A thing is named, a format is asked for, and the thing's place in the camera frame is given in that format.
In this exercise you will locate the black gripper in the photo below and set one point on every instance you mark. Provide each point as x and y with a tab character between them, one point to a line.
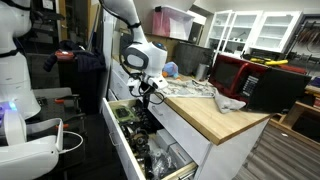
145	91

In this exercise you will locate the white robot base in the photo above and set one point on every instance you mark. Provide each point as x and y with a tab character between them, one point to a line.
27	151

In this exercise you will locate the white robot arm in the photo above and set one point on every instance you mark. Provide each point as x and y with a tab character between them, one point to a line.
147	57

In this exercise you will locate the white drawer cabinet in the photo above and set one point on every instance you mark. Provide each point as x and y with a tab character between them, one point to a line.
214	162

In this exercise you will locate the blue plush toy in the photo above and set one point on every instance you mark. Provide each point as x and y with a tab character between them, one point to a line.
170	70

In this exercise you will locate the green circuit board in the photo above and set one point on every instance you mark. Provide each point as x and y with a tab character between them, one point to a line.
124	114

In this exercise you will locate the white patterned cloth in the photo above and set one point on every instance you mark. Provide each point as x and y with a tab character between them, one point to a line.
188	89

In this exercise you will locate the dark grey fabric bin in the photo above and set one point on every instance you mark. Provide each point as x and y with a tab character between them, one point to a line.
188	56

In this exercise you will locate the metal cup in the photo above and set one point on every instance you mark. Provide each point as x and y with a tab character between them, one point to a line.
201	72

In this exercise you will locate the wooden counter top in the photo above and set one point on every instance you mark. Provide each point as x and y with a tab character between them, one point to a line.
204	115

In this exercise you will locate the dark jacket on chair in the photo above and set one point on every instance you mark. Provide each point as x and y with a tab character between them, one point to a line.
69	51

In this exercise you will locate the pink plastic storage bin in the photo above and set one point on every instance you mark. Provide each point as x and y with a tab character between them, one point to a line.
171	22

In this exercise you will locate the grey crumpled rag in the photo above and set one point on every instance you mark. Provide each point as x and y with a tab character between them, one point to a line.
227	105

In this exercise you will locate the red black microwave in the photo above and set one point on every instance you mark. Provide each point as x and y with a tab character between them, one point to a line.
262	88

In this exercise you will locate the yellow tool on shelf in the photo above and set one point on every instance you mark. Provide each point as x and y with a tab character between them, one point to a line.
269	62

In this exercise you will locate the white glass-door wall cabinet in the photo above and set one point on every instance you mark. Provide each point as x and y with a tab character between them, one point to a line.
237	32

